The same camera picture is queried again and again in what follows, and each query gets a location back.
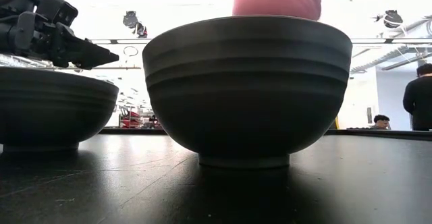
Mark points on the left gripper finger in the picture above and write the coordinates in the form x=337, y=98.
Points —
x=84, y=50
x=84, y=64

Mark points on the black bowl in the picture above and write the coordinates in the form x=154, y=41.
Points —
x=246, y=99

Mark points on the long ceiling light bar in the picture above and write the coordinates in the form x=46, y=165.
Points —
x=108, y=41

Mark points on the red rack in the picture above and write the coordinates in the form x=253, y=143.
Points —
x=130, y=119

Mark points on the person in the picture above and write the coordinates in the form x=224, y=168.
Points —
x=381, y=121
x=420, y=99

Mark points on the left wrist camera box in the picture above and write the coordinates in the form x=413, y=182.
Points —
x=59, y=9

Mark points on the grey ceiling duct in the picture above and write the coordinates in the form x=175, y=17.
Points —
x=384, y=58

